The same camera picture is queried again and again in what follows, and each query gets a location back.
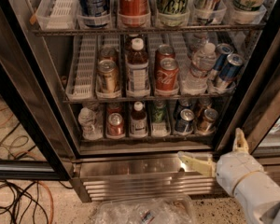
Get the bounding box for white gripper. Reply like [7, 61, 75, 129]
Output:
[177, 128, 264, 190]

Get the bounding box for blue pepsi can front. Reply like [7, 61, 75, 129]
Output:
[175, 109, 194, 133]

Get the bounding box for blue pepsi can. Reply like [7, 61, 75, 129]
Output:
[173, 99, 192, 119]
[175, 109, 194, 133]

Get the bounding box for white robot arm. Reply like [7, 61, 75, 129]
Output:
[177, 128, 280, 224]

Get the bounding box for gold can bottom front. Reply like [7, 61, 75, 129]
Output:
[197, 108, 218, 133]

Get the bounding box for gold can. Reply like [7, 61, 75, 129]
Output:
[97, 60, 119, 93]
[99, 46, 118, 63]
[197, 108, 218, 133]
[193, 97, 213, 118]

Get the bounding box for gold can bottom rear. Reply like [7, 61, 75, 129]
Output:
[193, 97, 213, 118]

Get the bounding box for right fridge glass door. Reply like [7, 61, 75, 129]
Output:
[223, 12, 280, 167]

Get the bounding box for fridge glass door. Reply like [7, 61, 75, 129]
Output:
[223, 12, 280, 167]
[0, 0, 71, 180]

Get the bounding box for blue pepsi can rear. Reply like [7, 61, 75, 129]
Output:
[173, 99, 192, 119]

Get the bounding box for water bottle middle shelf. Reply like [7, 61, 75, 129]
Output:
[185, 43, 217, 95]

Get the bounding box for water bottle shelf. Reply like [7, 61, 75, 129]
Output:
[78, 102, 103, 140]
[185, 43, 217, 95]

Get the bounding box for green can bottom shelf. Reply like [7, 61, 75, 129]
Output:
[152, 100, 166, 123]

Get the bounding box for blue slim can front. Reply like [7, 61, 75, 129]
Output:
[215, 53, 245, 89]

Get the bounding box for blue slim can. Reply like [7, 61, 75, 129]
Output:
[209, 43, 233, 81]
[215, 53, 245, 89]

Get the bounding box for tea bottle bottom shelf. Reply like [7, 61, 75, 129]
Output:
[130, 102, 147, 137]

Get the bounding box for tea bottle shelf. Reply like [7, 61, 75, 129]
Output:
[130, 102, 147, 137]
[126, 38, 149, 92]

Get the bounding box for red coke can front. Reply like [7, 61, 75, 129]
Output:
[156, 58, 179, 91]

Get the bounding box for red coke can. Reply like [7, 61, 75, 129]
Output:
[156, 58, 179, 91]
[155, 44, 175, 63]
[119, 0, 148, 27]

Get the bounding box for blue slim can rear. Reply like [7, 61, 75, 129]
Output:
[209, 43, 233, 81]

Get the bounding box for red can bottom front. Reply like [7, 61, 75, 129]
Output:
[107, 113, 124, 137]

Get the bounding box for red coke can rear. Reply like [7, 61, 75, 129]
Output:
[155, 44, 175, 63]

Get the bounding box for red can bottom rear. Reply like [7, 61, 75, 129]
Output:
[106, 103, 122, 115]

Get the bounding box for tea bottle middle shelf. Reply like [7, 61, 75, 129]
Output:
[126, 38, 149, 92]

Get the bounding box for water bottle bottom shelf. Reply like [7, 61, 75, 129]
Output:
[78, 102, 103, 140]

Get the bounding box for gold can middle front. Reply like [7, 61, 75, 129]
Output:
[97, 60, 119, 93]

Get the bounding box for gold can middle rear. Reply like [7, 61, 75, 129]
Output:
[99, 46, 118, 63]

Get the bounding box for blue silver can top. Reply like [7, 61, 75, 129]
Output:
[194, 0, 221, 24]

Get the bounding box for red coke can top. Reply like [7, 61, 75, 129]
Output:
[119, 0, 148, 27]

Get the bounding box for left fridge glass door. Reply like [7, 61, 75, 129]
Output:
[0, 0, 71, 180]

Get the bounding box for blue can top shelf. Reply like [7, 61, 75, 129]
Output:
[79, 0, 110, 28]

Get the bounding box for clear plastic bin floor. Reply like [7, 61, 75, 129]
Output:
[92, 195, 198, 224]

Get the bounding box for empty white tray middle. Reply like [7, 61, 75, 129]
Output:
[65, 35, 96, 101]

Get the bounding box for empty white tray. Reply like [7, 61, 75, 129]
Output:
[65, 35, 96, 101]
[35, 0, 78, 31]

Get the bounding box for empty white tray top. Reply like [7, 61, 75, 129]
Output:
[35, 0, 78, 31]

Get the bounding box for black and orange cables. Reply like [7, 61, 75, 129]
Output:
[0, 179, 73, 224]

